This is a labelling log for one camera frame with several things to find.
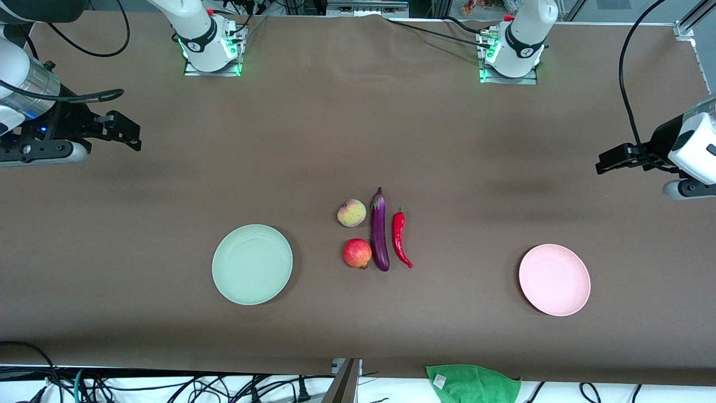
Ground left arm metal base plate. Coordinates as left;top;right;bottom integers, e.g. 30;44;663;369
479;31;539;86

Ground pale green plate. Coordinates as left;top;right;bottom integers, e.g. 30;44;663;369
211;224;294;306

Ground red chili pepper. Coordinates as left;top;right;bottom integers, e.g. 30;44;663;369
392;207;414;269

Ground grey metal device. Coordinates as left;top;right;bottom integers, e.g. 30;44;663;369
326;0;410;17

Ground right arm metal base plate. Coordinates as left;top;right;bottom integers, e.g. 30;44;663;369
183;16;243;77

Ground pink plate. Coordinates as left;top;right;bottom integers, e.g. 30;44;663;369
519;243;591;317

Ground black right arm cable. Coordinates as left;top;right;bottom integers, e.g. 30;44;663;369
0;0;132;105

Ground red pomegranate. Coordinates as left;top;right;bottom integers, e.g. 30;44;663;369
342;238;373;270

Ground yellow pink peach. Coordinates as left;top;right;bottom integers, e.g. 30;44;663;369
337;199;368;228

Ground aluminium frame corner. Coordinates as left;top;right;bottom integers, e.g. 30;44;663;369
673;0;716;41

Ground green cloth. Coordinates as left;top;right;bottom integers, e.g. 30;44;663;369
425;364;522;403

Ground black cable to base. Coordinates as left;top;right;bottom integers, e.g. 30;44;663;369
386;17;496;48

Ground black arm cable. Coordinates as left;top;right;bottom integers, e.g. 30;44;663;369
618;0;681;172
0;0;132;105

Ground purple eggplant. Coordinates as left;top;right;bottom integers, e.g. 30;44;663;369
370;186;390;272

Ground aluminium post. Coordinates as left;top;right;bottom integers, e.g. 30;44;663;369
323;358;362;403

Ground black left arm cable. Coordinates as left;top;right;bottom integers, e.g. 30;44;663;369
618;0;681;172

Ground brown table cover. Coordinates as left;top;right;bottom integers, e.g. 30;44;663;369
0;10;716;387

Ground teal cable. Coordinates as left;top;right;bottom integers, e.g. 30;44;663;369
73;368;90;403

